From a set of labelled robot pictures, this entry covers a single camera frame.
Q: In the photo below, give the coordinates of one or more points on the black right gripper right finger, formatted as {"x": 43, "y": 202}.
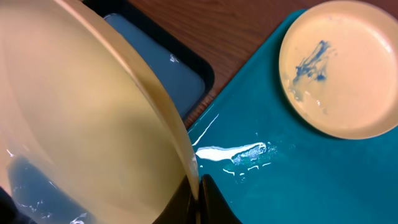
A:
{"x": 214, "y": 209}

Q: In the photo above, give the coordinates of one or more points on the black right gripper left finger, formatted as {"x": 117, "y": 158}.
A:
{"x": 181, "y": 208}

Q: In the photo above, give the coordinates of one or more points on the yellow plate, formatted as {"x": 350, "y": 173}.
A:
{"x": 338, "y": 69}
{"x": 90, "y": 124}

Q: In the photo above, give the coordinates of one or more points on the teal serving tray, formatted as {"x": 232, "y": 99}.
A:
{"x": 273, "y": 167}

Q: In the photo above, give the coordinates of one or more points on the dark blue water tray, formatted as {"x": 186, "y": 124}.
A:
{"x": 174, "y": 68}

